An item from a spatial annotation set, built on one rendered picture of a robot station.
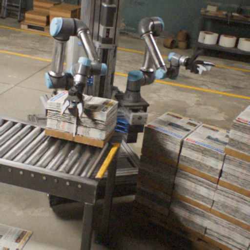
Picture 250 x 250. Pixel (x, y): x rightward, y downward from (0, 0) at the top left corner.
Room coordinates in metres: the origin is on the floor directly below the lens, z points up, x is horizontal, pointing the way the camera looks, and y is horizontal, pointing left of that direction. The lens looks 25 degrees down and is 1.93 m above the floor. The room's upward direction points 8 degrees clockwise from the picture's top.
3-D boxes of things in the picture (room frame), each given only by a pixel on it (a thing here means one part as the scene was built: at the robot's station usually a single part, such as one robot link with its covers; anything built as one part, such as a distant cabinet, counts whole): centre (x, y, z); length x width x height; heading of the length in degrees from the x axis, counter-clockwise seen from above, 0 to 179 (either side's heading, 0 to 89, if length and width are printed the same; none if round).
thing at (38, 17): (8.73, 1.85, 0.28); 1.20 x 0.83 x 0.57; 80
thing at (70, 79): (2.74, 0.43, 0.98); 0.13 x 0.12 x 0.14; 118
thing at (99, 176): (1.94, 0.07, 0.81); 0.43 x 0.03 x 0.02; 170
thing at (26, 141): (2.04, 0.59, 0.77); 0.47 x 0.05 x 0.05; 170
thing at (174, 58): (2.87, -0.31, 1.21); 0.11 x 0.08 x 0.09; 50
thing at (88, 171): (1.96, 0.14, 0.77); 0.47 x 0.05 x 0.05; 170
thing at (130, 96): (2.94, -0.03, 0.87); 0.15 x 0.15 x 0.10
